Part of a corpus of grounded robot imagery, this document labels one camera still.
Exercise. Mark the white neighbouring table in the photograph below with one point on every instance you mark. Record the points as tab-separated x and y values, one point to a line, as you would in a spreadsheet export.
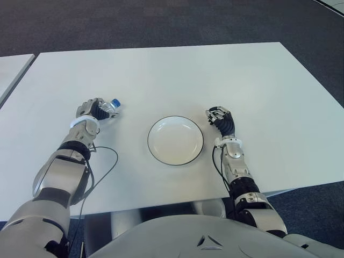
12	72

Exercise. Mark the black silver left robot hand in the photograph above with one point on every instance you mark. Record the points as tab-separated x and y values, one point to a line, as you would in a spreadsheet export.
92	110

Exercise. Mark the white plate with black rim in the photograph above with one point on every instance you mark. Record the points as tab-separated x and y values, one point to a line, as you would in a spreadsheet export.
176	139

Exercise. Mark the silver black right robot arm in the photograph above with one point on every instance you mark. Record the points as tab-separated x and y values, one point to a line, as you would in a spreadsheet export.
242	185

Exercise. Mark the clear bottle with blue cap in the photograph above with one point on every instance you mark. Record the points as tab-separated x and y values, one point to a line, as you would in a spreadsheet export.
110	105

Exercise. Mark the grey robot torso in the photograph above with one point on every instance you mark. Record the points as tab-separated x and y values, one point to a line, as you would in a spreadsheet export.
204	239

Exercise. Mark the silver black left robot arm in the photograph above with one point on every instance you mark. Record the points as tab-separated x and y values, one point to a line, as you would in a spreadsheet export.
57	172

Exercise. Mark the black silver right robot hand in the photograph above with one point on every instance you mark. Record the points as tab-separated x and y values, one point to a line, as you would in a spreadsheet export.
227	123

